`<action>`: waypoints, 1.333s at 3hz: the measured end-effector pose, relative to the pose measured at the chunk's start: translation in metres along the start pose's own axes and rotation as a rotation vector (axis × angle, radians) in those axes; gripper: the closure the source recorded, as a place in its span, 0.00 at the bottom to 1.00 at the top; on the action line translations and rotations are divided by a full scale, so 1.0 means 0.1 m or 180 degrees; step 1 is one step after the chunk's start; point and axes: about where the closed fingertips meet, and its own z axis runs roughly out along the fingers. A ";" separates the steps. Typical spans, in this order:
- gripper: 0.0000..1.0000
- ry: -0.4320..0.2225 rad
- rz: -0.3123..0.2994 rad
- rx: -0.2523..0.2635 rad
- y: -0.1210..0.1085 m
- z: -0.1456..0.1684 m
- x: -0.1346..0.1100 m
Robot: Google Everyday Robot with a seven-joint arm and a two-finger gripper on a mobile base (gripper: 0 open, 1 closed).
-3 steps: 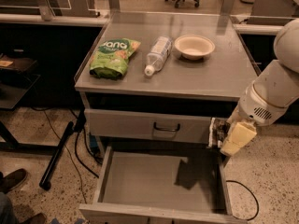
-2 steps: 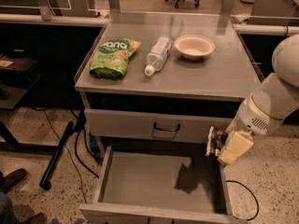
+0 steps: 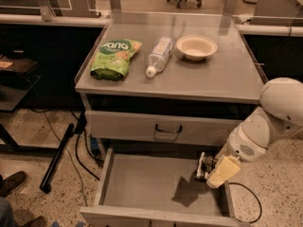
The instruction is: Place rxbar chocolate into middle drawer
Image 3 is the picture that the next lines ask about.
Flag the open middle drawer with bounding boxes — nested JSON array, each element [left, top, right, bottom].
[[80, 148, 250, 227]]

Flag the white paper bowl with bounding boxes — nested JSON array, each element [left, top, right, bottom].
[[176, 35, 218, 61]]

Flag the black drawer handle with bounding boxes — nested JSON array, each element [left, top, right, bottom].
[[154, 124, 183, 134]]

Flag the blue jeans leg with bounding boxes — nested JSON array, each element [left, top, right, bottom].
[[0, 197, 16, 227]]

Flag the closed top drawer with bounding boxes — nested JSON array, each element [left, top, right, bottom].
[[85, 111, 241, 146]]

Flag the black floor cable left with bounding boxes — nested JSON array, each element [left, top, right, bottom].
[[31, 107, 105, 206]]

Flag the clear plastic water bottle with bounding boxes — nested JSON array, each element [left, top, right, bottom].
[[146, 37, 174, 79]]

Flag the black rxbar chocolate bar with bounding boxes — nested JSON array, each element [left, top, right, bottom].
[[195, 152, 217, 182]]

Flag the dark side table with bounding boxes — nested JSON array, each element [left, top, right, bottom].
[[0, 54, 42, 151]]

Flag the brown shoe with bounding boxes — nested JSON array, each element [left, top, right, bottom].
[[0, 171, 27, 197], [21, 216, 46, 227]]

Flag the black metal stand leg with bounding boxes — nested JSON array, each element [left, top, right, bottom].
[[39, 124, 74, 194]]

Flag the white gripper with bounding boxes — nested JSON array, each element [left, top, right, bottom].
[[206, 125, 266, 188]]

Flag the white counter ledge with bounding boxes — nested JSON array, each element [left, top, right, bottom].
[[0, 14, 110, 27]]

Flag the grey metal drawer cabinet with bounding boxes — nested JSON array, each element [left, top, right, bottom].
[[74, 10, 269, 227]]

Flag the black floor cable right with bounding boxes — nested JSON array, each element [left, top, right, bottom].
[[228, 182, 263, 225]]

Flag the black floor cable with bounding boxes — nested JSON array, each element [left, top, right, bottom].
[[31, 107, 105, 206], [228, 182, 263, 225]]

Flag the green snack bag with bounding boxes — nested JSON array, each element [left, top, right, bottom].
[[90, 39, 142, 80]]

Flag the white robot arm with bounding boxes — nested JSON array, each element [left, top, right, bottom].
[[206, 78, 303, 188]]

